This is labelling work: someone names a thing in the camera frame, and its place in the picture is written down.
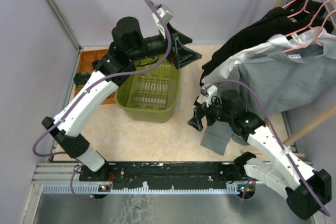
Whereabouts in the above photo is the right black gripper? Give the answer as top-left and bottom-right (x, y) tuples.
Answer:
(188, 93), (233, 131)

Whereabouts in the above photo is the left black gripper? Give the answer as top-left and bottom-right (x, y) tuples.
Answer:
(130, 23), (203, 69)

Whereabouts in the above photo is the grey shirt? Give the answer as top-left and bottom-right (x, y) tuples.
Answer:
(201, 42), (336, 156)

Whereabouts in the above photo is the pink hanger of grey shirt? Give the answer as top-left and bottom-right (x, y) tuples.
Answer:
(284, 10), (335, 53)

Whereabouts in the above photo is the white shirt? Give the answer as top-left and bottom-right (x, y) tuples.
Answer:
(200, 27), (320, 86)

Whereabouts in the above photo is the pink hanger of white shirt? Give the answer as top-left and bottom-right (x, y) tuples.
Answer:
(281, 0), (327, 35)

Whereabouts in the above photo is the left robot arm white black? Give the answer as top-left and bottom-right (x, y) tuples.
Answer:
(42, 17), (202, 180)

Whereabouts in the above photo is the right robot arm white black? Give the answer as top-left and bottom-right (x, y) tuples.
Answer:
(188, 86), (332, 220)

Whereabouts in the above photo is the black shirt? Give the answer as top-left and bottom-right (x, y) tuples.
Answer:
(199, 0), (334, 83)

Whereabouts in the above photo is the green plastic basket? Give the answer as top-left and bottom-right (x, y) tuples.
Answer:
(115, 61), (181, 123)

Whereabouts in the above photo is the wooden clothes rack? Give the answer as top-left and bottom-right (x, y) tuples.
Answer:
(271, 0), (335, 157)

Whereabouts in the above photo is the orange wooden compartment tray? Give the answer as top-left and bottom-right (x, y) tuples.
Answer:
(72, 48), (116, 105)

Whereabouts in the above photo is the rolled dark sock green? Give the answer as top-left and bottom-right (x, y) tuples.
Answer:
(73, 72), (91, 88)

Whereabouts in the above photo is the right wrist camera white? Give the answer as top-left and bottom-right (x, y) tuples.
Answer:
(196, 84), (218, 107)

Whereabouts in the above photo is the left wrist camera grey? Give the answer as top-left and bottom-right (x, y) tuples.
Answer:
(152, 4), (174, 37)

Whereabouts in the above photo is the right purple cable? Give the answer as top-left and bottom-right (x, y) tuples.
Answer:
(204, 79), (331, 217)

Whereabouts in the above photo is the purple cable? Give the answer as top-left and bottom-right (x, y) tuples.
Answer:
(32, 0), (174, 157)
(204, 79), (331, 217)

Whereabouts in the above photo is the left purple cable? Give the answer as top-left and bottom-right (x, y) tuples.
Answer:
(32, 0), (174, 157)

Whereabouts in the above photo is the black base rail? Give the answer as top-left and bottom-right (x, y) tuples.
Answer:
(79, 162), (246, 190)

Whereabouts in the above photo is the white cable duct strip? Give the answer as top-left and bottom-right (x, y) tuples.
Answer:
(42, 184), (258, 194)

